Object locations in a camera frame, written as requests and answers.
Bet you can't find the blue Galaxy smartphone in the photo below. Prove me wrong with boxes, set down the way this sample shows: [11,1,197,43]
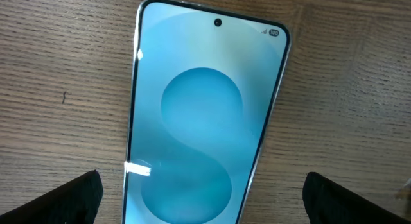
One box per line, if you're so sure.
[121,0,291,224]

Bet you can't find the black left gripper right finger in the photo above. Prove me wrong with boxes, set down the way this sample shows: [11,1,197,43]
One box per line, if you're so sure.
[302,172,410,224]

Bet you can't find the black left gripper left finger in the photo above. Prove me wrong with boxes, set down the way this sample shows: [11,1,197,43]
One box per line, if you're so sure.
[1,170,103,224]

